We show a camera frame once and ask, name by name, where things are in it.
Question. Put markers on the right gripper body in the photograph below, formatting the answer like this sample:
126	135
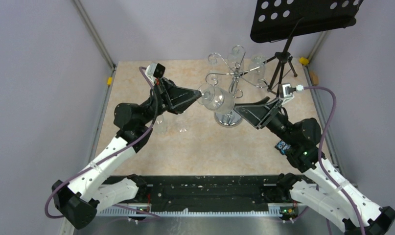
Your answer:
270	114

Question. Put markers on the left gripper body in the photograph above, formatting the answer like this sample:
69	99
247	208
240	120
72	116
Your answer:
161	93

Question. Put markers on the removed wine glass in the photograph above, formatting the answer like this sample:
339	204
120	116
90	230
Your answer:
160	125
181	124

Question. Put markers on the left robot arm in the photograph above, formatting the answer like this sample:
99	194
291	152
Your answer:
82	197

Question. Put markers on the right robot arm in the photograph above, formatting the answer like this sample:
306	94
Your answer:
322	187

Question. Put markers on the yellow corner clip right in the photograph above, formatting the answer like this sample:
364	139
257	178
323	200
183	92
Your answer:
304	61

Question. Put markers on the yellow corner clip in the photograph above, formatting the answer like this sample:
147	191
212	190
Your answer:
304	61
109	81

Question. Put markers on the yellow corner clip left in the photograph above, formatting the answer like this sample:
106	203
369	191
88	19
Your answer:
109	81

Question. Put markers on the black music stand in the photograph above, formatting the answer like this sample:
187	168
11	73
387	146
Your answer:
276	20

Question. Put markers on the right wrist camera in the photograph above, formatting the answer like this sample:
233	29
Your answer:
286	92

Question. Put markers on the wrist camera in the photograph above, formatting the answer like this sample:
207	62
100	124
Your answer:
154	71
286	92

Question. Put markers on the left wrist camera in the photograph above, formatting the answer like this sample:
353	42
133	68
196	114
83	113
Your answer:
154	71

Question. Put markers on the brown wall clip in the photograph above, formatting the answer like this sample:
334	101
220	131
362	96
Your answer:
314	78

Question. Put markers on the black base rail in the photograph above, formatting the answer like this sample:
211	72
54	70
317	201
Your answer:
247	193

